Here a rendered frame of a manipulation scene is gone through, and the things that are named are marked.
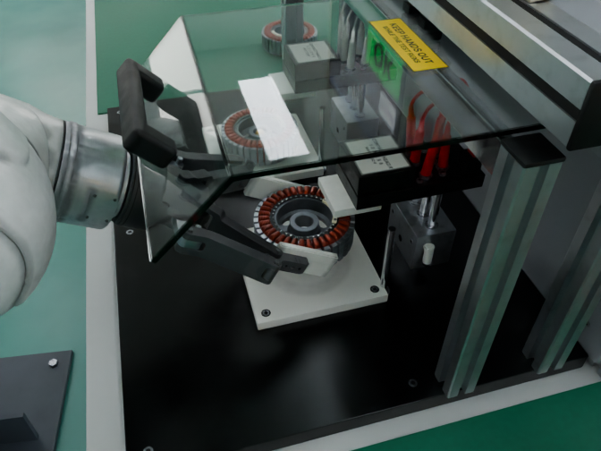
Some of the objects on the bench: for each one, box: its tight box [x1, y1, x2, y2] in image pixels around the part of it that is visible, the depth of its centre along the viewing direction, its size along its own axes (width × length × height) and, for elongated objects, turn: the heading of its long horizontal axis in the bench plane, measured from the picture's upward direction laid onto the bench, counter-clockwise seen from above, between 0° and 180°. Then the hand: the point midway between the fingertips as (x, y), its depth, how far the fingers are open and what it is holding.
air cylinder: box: [387, 196, 456, 269], centre depth 69 cm, size 5×8×6 cm
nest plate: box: [243, 220, 388, 330], centre depth 67 cm, size 15×15×1 cm
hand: (300, 225), depth 63 cm, fingers closed on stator, 11 cm apart
